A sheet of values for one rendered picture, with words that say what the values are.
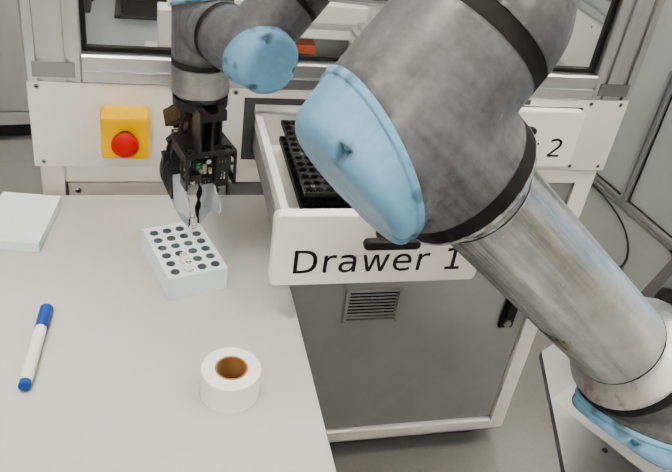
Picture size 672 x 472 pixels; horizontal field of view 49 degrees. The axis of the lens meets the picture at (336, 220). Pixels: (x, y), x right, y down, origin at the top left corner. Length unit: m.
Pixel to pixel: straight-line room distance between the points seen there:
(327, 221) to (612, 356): 0.40
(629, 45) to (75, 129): 0.93
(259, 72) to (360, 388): 1.01
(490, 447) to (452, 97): 1.57
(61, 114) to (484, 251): 0.81
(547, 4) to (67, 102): 0.85
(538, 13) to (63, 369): 0.69
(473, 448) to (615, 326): 1.33
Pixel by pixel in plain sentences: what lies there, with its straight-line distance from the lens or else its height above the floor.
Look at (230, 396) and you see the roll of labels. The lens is 0.86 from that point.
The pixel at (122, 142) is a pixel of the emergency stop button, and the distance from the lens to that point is 1.14.
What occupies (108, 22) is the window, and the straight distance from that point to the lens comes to 1.16.
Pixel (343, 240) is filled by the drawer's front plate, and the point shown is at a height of 0.89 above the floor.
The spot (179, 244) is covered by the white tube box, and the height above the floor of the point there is 0.80.
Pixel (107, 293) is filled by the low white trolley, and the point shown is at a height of 0.76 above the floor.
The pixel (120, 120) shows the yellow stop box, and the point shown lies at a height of 0.91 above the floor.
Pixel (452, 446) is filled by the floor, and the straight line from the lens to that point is 1.93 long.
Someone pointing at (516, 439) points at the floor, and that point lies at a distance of 2.01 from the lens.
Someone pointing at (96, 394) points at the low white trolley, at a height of 0.76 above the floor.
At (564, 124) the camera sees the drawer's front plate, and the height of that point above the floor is 0.90.
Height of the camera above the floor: 1.43
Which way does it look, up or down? 33 degrees down
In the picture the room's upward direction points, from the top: 9 degrees clockwise
